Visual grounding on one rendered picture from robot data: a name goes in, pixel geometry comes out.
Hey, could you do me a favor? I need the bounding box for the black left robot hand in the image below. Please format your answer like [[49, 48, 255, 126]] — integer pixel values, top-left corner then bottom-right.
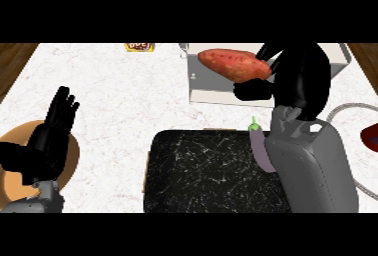
[[0, 85, 81, 186]]

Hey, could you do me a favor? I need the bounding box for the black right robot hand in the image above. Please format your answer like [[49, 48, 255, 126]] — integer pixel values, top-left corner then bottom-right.
[[232, 43, 331, 122]]

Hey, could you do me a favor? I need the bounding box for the orange sweet potato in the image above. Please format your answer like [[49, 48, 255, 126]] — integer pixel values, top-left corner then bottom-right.
[[196, 48, 273, 84]]

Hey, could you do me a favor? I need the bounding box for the black baking tray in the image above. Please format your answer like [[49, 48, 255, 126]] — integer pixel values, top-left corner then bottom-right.
[[142, 129, 294, 214]]

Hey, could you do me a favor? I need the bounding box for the round tan wooden board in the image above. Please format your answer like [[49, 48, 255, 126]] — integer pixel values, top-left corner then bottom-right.
[[0, 119, 81, 211]]

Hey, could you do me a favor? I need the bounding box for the purple eggplant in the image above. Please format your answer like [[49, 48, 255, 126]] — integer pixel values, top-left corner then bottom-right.
[[246, 116, 277, 174]]

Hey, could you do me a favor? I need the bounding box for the dark red round object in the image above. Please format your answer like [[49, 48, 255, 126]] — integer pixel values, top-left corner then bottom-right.
[[359, 122, 378, 154]]

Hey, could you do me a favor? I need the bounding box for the yellow food box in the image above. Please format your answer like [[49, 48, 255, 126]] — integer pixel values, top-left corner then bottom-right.
[[122, 43, 156, 53]]

